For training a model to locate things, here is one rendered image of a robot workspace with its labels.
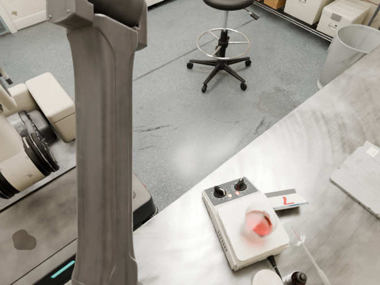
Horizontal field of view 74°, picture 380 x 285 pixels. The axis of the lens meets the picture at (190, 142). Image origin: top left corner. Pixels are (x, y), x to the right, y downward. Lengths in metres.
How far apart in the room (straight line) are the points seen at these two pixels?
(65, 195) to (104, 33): 1.02
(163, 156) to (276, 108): 0.91
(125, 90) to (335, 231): 0.61
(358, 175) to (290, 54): 1.84
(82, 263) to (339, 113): 0.86
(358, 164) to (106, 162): 0.72
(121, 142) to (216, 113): 1.61
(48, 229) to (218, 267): 0.77
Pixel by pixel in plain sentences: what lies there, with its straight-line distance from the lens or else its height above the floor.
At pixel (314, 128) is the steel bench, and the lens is 0.90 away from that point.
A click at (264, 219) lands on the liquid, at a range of 0.55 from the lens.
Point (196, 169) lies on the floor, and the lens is 1.59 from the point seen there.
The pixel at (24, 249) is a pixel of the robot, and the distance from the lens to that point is 1.23.
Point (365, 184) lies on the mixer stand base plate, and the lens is 0.83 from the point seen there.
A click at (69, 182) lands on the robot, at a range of 1.27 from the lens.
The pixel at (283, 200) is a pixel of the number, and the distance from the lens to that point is 0.70.
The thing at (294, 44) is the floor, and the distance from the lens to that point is 2.69.
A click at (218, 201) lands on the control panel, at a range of 0.62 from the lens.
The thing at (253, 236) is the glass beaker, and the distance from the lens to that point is 0.52.
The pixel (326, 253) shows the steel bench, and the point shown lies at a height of 0.75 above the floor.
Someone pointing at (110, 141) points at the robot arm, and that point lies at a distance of 0.28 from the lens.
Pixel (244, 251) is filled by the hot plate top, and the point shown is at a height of 0.84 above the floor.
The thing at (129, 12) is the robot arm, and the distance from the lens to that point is 0.33.
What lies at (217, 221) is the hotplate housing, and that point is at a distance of 0.60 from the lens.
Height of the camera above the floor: 1.38
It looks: 54 degrees down
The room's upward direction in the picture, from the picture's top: 1 degrees counter-clockwise
